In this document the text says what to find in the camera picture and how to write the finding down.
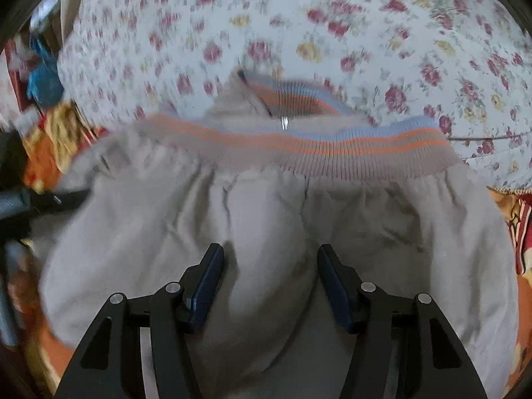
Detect beige jacket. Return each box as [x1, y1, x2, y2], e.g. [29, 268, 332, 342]
[36, 73, 518, 398]

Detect orange red patterned blanket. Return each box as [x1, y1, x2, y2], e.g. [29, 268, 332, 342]
[23, 104, 531, 389]

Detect blue plastic bag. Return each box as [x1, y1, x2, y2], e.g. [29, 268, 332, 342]
[26, 36, 64, 108]

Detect white floral quilt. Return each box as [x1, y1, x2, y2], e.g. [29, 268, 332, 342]
[58, 0, 531, 192]

